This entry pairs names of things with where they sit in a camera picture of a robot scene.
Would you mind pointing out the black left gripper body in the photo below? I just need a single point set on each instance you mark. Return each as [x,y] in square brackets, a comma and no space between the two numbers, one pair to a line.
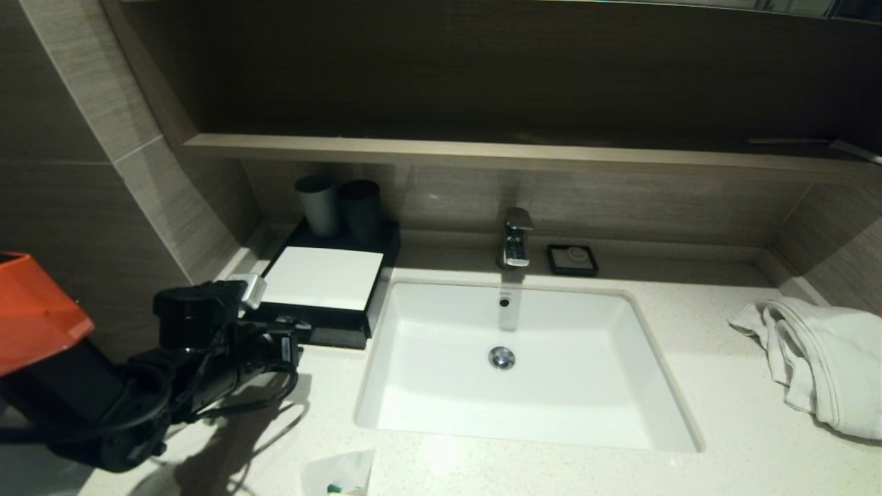
[272,351]

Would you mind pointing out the clear packet with green toothbrush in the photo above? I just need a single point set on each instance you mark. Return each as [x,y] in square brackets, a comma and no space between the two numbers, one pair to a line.
[337,472]

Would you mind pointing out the grey plastic cup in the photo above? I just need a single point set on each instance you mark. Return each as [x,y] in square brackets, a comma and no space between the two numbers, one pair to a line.
[317,207]

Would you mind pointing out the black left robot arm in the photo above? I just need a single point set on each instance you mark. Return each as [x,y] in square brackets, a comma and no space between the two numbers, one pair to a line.
[83,399]

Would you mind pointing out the black box with white top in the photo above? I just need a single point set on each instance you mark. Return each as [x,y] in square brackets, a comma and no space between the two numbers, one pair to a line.
[324,279]

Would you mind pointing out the black cup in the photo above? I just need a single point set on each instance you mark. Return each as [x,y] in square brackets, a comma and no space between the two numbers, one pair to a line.
[360,210]

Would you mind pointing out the chrome sink drain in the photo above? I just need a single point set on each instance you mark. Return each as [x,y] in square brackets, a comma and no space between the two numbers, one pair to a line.
[501,358]

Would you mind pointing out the chrome faucet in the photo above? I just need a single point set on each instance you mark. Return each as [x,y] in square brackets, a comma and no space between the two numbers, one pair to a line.
[515,241]

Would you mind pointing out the white sink basin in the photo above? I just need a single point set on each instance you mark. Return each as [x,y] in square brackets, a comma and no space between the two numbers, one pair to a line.
[551,393]

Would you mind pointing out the black soap dish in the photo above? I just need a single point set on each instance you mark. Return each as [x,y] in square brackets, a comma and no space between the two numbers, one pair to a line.
[553,271]

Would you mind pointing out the round white soap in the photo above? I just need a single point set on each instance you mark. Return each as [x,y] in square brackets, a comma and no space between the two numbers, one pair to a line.
[574,259]

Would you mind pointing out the white towel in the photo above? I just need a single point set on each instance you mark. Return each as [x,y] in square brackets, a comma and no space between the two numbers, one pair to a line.
[827,358]

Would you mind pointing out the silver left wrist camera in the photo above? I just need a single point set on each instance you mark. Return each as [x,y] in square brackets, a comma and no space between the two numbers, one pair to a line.
[248,289]

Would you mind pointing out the wooden wall shelf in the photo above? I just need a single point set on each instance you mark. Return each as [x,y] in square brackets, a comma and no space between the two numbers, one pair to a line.
[482,155]

